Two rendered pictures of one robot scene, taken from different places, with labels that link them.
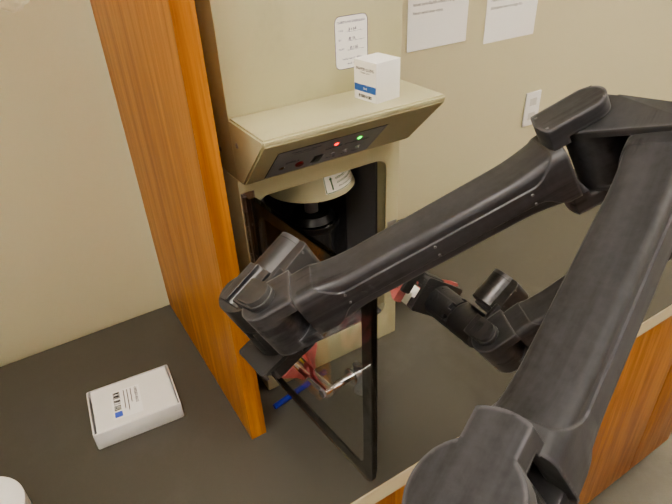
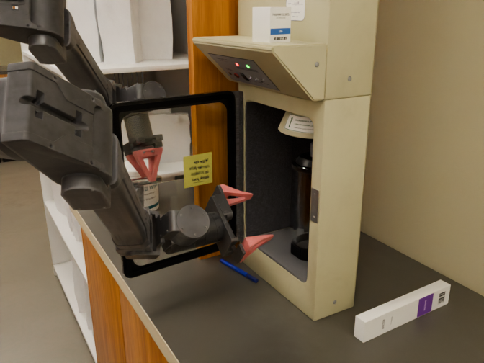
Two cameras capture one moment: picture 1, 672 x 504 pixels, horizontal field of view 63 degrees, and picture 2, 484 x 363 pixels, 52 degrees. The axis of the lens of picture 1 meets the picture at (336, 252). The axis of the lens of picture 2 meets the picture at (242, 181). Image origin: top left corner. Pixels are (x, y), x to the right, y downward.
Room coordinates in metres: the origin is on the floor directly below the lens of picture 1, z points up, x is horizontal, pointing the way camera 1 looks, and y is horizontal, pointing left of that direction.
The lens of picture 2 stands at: (0.81, -1.02, 1.57)
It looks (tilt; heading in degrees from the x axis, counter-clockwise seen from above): 19 degrees down; 91
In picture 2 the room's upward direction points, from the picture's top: straight up
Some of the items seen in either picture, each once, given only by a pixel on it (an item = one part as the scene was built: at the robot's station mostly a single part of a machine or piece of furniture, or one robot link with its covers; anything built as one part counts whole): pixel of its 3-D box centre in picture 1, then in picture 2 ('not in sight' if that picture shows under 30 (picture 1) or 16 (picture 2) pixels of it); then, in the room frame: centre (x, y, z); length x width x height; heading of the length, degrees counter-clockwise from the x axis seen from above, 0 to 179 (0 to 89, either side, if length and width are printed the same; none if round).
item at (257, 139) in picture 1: (341, 137); (252, 65); (0.81, -0.02, 1.46); 0.32 x 0.12 x 0.10; 121
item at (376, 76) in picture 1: (377, 77); (271, 24); (0.85, -0.08, 1.54); 0.05 x 0.05 x 0.06; 38
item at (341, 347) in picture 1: (311, 340); (179, 183); (0.65, 0.05, 1.19); 0.30 x 0.01 x 0.40; 35
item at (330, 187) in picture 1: (308, 169); (318, 117); (0.96, 0.05, 1.34); 0.18 x 0.18 x 0.05
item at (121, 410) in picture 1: (134, 404); not in sight; (0.74, 0.41, 0.96); 0.16 x 0.12 x 0.04; 116
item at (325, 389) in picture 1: (322, 372); not in sight; (0.57, 0.03, 1.20); 0.10 x 0.05 x 0.03; 35
